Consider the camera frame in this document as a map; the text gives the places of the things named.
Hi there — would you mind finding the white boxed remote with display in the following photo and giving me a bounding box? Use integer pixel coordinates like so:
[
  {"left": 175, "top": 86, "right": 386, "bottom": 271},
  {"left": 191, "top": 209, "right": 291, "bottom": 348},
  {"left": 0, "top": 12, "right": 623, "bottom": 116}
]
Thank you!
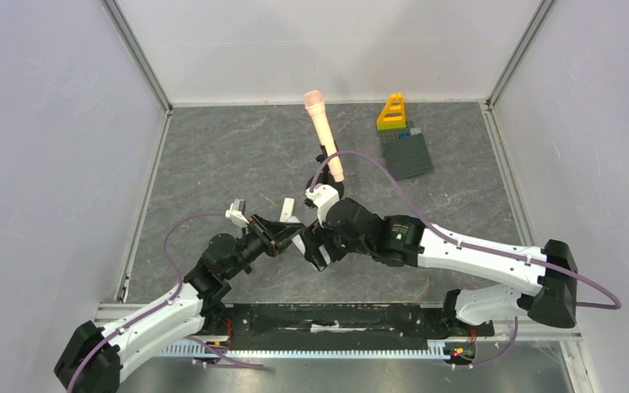
[{"left": 279, "top": 197, "right": 295, "bottom": 222}]

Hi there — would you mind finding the black microphone stand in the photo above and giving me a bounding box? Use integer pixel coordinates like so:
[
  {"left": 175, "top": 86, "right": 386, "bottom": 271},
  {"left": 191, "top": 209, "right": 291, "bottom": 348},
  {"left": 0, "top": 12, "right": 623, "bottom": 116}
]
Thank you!
[{"left": 303, "top": 145, "right": 345, "bottom": 209}]

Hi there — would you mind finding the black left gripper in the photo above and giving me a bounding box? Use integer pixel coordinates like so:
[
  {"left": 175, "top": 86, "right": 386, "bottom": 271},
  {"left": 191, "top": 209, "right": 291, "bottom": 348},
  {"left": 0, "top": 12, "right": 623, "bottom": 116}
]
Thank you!
[{"left": 224, "top": 212, "right": 303, "bottom": 279}]

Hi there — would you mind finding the white remote control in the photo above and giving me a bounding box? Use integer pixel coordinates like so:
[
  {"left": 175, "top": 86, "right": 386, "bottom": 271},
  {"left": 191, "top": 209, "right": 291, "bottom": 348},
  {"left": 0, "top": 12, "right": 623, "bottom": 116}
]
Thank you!
[{"left": 292, "top": 220, "right": 334, "bottom": 272}]

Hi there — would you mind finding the white cable duct strip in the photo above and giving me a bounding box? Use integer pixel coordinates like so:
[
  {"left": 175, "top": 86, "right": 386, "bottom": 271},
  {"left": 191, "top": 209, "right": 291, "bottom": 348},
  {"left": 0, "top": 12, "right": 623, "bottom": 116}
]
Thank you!
[{"left": 157, "top": 340, "right": 451, "bottom": 361}]

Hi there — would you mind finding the lime green lego brick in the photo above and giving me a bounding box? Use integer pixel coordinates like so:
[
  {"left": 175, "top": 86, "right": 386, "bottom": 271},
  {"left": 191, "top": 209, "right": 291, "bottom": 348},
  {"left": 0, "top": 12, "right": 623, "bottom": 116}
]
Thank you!
[{"left": 376, "top": 121, "right": 407, "bottom": 131}]

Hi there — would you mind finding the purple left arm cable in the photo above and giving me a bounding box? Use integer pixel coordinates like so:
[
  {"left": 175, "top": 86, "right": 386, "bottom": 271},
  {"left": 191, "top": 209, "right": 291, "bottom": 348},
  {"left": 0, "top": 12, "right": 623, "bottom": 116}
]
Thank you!
[{"left": 66, "top": 212, "right": 265, "bottom": 393}]

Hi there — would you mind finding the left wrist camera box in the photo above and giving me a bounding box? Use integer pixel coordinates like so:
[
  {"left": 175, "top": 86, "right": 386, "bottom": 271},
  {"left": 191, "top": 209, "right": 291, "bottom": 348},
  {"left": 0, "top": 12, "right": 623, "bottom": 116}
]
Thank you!
[{"left": 224, "top": 198, "right": 249, "bottom": 228}]

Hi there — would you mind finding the yellow lego frame piece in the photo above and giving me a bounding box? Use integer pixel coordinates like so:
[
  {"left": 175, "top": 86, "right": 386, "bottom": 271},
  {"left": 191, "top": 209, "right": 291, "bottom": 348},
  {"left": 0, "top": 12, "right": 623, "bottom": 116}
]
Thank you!
[{"left": 376, "top": 93, "right": 406, "bottom": 123}]

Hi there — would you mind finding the pink microphone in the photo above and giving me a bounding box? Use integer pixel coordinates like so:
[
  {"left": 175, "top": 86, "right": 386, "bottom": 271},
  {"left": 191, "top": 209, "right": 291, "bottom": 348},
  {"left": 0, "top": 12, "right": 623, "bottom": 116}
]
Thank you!
[{"left": 304, "top": 90, "right": 345, "bottom": 183}]

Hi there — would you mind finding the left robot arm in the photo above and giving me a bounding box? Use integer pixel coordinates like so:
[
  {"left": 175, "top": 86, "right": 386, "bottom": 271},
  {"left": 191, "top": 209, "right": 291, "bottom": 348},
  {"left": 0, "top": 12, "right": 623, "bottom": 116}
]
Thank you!
[{"left": 53, "top": 215, "right": 306, "bottom": 392}]

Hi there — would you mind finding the grey lego baseplate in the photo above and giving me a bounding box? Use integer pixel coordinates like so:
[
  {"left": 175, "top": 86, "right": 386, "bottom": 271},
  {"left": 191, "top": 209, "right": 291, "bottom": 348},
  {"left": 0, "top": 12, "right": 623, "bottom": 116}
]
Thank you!
[{"left": 378, "top": 121, "right": 434, "bottom": 180}]

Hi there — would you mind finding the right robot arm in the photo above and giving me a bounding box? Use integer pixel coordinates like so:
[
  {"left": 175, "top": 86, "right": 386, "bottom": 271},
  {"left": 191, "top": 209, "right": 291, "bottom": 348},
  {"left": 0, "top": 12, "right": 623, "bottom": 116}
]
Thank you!
[{"left": 302, "top": 198, "right": 577, "bottom": 334}]

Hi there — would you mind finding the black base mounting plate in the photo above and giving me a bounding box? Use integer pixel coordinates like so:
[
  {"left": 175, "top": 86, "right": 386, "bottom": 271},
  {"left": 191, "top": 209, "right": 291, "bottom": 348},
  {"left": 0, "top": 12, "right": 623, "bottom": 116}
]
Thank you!
[{"left": 200, "top": 303, "right": 495, "bottom": 351}]

